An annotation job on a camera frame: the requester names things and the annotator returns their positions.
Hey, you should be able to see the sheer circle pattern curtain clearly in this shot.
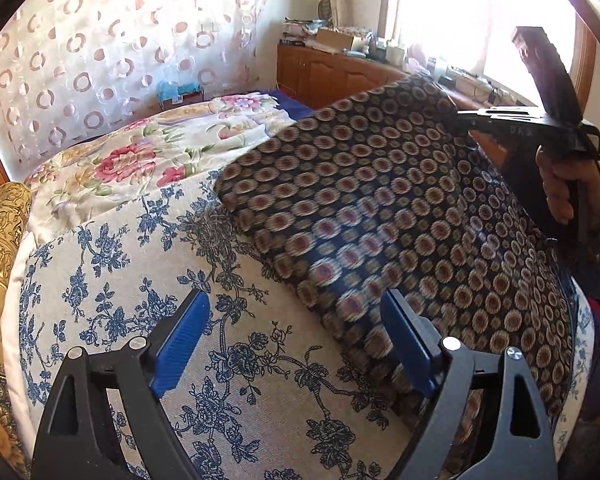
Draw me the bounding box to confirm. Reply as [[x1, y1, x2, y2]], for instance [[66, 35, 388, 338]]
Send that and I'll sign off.
[[0, 0, 281, 181]]

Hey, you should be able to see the blue floral bed sheet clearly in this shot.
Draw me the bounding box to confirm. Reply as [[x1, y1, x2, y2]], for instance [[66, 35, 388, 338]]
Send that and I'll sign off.
[[0, 170, 595, 480]]

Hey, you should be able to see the bright window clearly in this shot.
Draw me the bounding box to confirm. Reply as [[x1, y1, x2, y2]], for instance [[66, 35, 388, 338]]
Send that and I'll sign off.
[[380, 0, 595, 106]]

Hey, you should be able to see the person's right hand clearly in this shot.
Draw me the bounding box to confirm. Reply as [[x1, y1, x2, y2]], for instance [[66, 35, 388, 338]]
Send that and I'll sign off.
[[536, 150, 580, 226]]

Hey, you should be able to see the navy blue blanket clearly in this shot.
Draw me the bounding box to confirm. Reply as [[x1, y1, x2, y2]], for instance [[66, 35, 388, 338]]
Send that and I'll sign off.
[[242, 89, 315, 121]]

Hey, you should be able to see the wooden cabinet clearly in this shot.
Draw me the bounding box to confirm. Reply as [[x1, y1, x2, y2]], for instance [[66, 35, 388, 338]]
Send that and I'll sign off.
[[277, 42, 520, 116]]

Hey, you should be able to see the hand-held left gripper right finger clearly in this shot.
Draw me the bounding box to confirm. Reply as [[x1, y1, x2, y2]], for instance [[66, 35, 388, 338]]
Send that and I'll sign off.
[[380, 287, 560, 480]]

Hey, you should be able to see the cardboard box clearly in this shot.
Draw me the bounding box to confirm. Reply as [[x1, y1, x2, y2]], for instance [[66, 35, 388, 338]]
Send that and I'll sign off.
[[315, 27, 355, 51]]

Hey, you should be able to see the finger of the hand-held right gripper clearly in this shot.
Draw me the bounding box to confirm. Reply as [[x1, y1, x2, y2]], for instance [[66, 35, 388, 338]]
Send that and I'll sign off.
[[454, 106, 545, 133]]

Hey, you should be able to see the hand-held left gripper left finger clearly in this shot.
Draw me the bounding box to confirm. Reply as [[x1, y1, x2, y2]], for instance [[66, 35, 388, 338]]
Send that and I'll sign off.
[[30, 287, 211, 480]]

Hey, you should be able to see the navy medallion print garment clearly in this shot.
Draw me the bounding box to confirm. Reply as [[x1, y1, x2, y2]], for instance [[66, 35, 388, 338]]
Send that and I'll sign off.
[[212, 72, 580, 461]]

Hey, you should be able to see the gold patterned cushion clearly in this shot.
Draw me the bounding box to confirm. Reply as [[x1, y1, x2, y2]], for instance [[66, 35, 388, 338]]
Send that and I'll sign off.
[[0, 182, 33, 480]]

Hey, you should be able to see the pink rose print blanket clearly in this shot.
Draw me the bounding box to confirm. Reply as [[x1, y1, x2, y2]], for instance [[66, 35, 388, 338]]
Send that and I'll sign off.
[[22, 92, 301, 246]]

